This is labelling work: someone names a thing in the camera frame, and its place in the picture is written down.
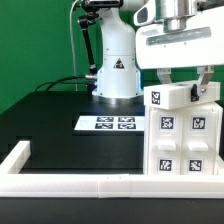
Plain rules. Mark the white U-shaped frame fence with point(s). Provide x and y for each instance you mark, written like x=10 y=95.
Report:
x=13 y=183

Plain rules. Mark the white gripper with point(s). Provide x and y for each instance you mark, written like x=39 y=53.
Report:
x=201 y=43

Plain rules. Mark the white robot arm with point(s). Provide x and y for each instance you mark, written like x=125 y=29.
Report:
x=119 y=76

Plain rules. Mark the white cabinet door panel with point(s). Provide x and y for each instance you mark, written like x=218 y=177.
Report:
x=199 y=144

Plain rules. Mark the white cabinet body box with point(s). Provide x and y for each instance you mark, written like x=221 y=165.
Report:
x=182 y=141

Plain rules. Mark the white cabinet top block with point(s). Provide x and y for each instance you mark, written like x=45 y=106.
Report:
x=180 y=94

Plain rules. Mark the base marker tag sheet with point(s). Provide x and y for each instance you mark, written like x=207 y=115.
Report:
x=110 y=123

